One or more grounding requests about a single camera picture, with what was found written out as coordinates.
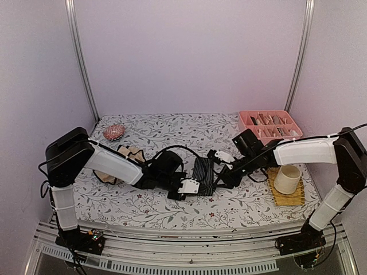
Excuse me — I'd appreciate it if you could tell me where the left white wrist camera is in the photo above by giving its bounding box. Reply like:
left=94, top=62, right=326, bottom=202
left=177, top=179, right=200, bottom=194

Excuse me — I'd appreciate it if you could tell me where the right aluminium frame post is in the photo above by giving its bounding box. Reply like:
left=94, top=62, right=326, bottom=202
left=284, top=0, right=315, bottom=113

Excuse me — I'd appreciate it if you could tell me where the left aluminium frame post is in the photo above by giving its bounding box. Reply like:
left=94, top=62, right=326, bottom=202
left=65, top=0, right=100, bottom=123

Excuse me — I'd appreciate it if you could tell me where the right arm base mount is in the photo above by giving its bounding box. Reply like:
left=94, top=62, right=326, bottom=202
left=275, top=225, right=326, bottom=256

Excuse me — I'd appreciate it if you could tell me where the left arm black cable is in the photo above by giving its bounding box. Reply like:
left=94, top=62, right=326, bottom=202
left=143, top=144, right=201, bottom=172

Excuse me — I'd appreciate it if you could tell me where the navy striped underwear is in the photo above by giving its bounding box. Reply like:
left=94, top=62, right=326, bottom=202
left=192, top=158, right=214, bottom=196

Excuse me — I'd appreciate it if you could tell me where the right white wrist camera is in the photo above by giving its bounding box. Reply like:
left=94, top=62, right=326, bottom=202
left=207, top=150, right=235, bottom=164

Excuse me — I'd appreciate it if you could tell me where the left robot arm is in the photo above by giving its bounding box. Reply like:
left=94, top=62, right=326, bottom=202
left=44, top=127, right=196, bottom=249

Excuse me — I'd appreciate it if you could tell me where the floral table cloth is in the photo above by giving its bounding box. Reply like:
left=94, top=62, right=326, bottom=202
left=91, top=114, right=320, bottom=230

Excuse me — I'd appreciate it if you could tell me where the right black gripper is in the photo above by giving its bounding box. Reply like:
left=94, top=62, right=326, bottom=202
left=213, top=153, right=257, bottom=190

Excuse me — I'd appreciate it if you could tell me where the front aluminium rail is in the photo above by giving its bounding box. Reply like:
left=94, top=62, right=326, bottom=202
left=25, top=220, right=358, bottom=275

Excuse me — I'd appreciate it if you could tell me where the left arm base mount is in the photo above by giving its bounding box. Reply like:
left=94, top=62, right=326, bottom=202
left=55, top=226, right=106, bottom=256

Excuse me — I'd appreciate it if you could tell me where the beige underwear black trim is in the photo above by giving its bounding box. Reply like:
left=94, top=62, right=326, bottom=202
left=85, top=144, right=143, bottom=186

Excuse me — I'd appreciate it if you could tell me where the pink divided organizer tray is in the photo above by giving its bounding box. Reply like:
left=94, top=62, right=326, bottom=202
left=238, top=110, right=303, bottom=145

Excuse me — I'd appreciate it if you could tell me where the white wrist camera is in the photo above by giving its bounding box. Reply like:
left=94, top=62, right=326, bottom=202
left=177, top=179, right=200, bottom=194
left=207, top=150, right=235, bottom=164

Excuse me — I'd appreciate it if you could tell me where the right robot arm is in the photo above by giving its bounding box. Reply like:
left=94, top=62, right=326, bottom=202
left=214, top=127, right=366, bottom=250

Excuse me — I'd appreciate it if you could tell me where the red patterned rolled underwear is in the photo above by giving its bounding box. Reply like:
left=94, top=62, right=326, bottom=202
left=103, top=124, right=126, bottom=142

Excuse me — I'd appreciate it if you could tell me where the cream ribbed cup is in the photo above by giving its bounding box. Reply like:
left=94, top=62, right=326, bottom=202
left=274, top=165, right=301, bottom=195

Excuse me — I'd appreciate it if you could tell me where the yellow woven mat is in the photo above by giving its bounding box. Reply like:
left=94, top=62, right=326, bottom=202
left=267, top=165, right=305, bottom=206

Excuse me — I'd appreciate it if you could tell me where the aluminium frame post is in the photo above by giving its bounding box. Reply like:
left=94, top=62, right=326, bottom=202
left=284, top=0, right=315, bottom=113
left=65, top=0, right=100, bottom=123

